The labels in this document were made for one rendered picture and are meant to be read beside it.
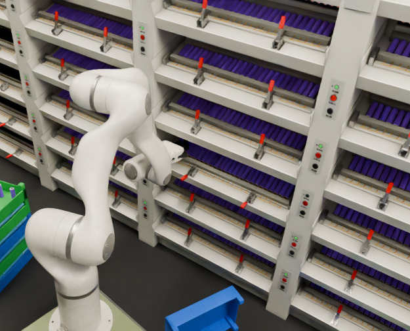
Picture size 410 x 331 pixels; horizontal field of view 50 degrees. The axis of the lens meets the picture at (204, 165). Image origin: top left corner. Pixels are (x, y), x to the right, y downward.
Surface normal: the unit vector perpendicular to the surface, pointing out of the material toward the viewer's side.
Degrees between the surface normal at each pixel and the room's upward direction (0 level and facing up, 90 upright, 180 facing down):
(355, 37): 90
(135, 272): 0
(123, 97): 45
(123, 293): 0
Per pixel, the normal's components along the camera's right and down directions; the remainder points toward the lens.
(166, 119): -0.12, -0.59
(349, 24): -0.54, 0.47
